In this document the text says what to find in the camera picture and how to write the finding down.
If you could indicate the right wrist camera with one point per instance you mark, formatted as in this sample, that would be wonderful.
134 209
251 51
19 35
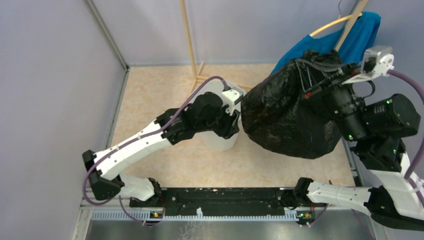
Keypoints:
376 62

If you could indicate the blue cloth shirt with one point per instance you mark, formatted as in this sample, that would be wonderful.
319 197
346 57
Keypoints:
361 37

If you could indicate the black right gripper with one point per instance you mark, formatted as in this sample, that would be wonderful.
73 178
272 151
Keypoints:
313 78

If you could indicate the white plastic trash bin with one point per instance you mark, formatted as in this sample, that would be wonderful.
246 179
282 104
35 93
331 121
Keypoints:
210 91

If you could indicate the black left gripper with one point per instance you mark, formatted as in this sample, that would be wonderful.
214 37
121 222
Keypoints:
230 128

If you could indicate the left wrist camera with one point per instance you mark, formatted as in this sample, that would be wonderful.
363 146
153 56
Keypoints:
232 98

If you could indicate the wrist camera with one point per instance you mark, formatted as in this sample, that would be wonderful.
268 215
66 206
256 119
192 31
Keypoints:
232 98
376 62

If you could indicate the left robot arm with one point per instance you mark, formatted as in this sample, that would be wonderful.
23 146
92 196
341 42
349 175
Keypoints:
215 116

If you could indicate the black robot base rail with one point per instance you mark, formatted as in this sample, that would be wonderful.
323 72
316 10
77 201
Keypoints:
223 202

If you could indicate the wooden clothes hanger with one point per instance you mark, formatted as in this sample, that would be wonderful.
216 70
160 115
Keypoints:
351 18

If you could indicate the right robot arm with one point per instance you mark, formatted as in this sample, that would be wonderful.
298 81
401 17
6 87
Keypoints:
378 130

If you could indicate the aluminium frame post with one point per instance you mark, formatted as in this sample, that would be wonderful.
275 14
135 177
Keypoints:
98 19

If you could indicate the black trash bag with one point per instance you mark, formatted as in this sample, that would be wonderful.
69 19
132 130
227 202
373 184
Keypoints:
273 116

